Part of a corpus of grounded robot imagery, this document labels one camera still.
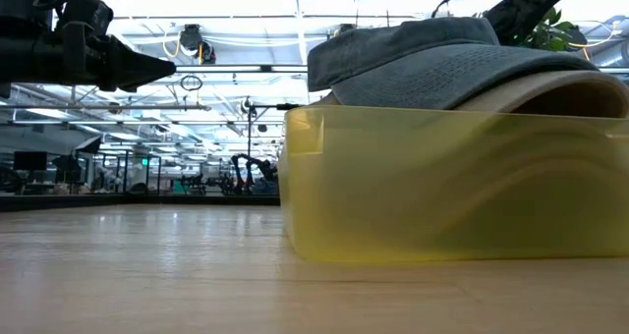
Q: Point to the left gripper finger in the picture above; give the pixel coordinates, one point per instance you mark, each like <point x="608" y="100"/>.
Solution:
<point x="137" y="66"/>

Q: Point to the grey baseball cap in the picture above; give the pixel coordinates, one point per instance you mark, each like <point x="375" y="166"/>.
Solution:
<point x="417" y="73"/>

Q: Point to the tan baseball cap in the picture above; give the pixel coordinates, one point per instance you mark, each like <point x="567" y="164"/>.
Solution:
<point x="531" y="86"/>

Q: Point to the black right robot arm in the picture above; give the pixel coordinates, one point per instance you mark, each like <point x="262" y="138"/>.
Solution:
<point x="531" y="5"/>

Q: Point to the black background robot arm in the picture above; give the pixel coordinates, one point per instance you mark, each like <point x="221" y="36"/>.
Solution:
<point x="265" y="169"/>

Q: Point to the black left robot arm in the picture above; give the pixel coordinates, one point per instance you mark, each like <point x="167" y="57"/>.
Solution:
<point x="24" y="59"/>

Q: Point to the yellow plastic container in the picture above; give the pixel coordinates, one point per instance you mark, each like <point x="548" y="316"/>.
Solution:
<point x="393" y="186"/>

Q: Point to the black ceiling device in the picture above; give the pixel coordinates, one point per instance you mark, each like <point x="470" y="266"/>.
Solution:
<point x="191" y="37"/>

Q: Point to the black background monitor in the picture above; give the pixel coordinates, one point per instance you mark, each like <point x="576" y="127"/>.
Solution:
<point x="29" y="161"/>

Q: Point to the black light stand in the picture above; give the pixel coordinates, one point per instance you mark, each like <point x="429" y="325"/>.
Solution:
<point x="249" y="132"/>

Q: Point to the green leafy plant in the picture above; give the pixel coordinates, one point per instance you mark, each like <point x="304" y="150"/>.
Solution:
<point x="555" y="32"/>

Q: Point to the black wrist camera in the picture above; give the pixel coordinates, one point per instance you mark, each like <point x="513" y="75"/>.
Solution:
<point x="86" y="12"/>

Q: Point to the black metal table frame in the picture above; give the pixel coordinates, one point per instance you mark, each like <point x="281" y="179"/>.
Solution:
<point x="98" y="202"/>

